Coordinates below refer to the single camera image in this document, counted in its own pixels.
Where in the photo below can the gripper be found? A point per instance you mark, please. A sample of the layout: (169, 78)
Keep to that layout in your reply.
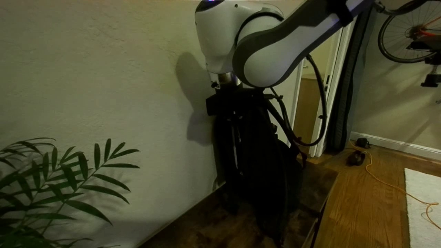
(237, 100)

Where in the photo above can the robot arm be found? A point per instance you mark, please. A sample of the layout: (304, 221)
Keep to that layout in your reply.
(220, 38)

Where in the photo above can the dark tall leaning case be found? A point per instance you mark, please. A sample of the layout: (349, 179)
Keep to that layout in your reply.
(348, 89)

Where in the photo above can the black power adapter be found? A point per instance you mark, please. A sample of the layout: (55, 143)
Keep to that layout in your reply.
(362, 142)

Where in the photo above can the dark round floor object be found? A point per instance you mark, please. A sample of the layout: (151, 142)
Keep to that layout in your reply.
(356, 158)

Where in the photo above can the bicycle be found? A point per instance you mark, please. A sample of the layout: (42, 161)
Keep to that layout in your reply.
(418, 32)

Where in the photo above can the green palm plant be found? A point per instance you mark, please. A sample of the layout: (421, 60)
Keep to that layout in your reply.
(41, 179)

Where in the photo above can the white rug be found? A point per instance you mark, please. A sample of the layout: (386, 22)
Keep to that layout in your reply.
(424, 210)

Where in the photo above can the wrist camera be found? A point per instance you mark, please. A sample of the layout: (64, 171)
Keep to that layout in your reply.
(212, 105)

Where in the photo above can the white door frame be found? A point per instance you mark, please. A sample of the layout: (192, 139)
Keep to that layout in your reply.
(333, 86)

